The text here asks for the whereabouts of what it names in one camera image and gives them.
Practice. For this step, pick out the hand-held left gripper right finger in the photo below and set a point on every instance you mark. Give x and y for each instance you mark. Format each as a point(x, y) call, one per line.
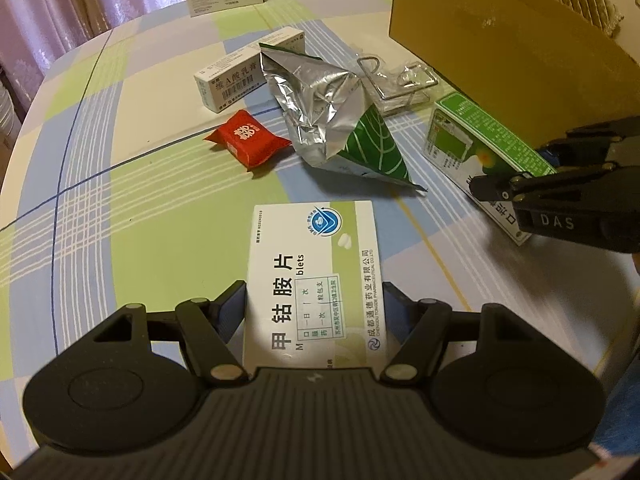
point(397, 312)

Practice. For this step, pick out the pink sheer curtain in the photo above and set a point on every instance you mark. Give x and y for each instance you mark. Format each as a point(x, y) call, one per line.
point(60, 10)

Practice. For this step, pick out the green and white medicine box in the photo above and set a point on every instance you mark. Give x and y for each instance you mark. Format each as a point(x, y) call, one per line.
point(465, 135)

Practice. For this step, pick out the slim white ointment box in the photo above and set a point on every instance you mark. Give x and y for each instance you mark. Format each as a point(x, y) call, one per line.
point(235, 80)

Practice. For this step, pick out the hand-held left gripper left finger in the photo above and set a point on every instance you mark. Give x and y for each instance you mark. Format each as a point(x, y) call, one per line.
point(232, 310)

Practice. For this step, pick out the large white medicine box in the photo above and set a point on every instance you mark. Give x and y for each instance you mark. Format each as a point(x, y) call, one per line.
point(310, 260)

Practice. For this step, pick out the silver foil pouch green leaf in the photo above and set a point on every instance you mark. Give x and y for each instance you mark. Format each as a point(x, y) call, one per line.
point(310, 100)

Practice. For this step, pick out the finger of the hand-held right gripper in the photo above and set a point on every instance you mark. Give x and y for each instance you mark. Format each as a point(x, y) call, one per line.
point(600, 135)
point(495, 189)

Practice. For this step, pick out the long brown cardboard box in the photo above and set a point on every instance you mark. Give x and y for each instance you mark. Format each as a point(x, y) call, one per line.
point(475, 25)

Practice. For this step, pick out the red candy packet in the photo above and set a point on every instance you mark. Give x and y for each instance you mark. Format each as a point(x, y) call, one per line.
point(247, 140)

